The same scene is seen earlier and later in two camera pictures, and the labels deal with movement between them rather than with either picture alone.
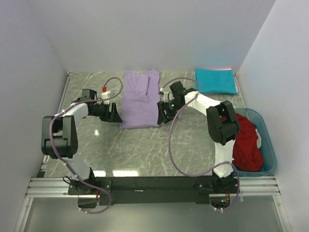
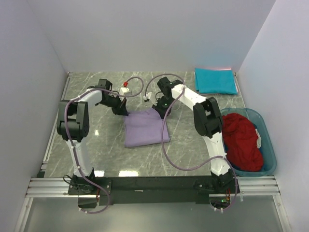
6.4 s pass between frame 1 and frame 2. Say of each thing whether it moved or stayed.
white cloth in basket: stayed
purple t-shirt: moved
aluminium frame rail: stayed
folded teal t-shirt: stayed
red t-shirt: stayed
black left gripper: moved
